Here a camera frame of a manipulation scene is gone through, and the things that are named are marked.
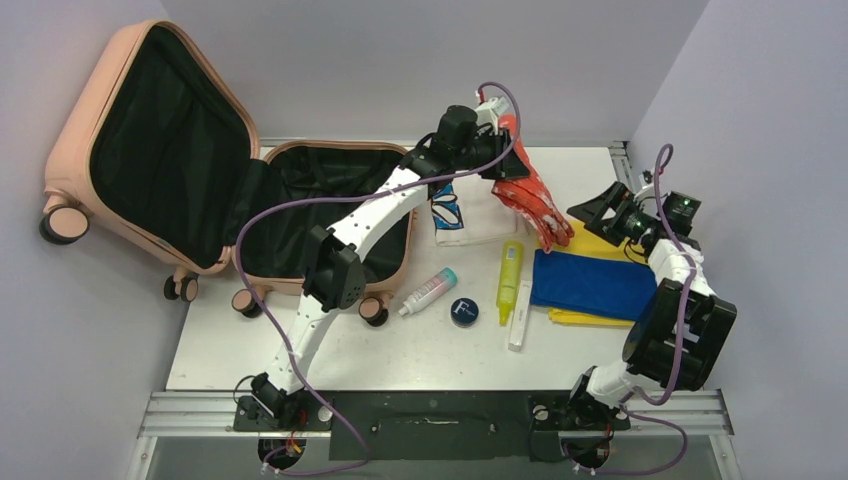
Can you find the pink teal bottle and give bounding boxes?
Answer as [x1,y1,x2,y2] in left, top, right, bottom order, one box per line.
[398,267,458,317]

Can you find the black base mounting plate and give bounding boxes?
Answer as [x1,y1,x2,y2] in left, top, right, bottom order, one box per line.
[233,390,630,461]

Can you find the white blue printed cloth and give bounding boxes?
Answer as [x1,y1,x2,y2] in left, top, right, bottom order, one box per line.
[430,175,527,247]

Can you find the dark blue round tin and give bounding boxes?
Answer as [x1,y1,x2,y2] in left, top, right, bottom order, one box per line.
[449,297,479,328]

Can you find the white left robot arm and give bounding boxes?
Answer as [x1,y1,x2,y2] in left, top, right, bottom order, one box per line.
[251,105,529,430]

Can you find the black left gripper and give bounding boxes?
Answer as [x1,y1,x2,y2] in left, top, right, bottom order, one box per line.
[450,127,527,180]

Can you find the yellow cloth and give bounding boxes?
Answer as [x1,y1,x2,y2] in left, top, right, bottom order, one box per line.
[548,221,633,329]

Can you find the red white patterned cloth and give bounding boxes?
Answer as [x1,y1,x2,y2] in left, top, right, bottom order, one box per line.
[491,139,575,253]

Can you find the pink hard-shell suitcase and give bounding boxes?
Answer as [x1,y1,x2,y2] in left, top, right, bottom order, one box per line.
[38,20,404,302]

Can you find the aluminium front rail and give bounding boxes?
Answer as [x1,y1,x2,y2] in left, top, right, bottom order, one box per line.
[139,390,734,438]

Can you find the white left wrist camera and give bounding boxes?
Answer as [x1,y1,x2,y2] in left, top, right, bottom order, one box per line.
[474,96,510,129]

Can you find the yellow-green tube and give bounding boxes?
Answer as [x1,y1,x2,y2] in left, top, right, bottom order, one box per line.
[496,241,524,326]

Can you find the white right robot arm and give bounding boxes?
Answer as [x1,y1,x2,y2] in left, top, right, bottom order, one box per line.
[564,182,737,428]

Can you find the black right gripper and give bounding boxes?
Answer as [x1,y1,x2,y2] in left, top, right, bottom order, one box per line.
[568,183,661,248]

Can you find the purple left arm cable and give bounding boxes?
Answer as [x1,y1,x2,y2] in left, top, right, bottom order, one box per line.
[235,81,523,478]

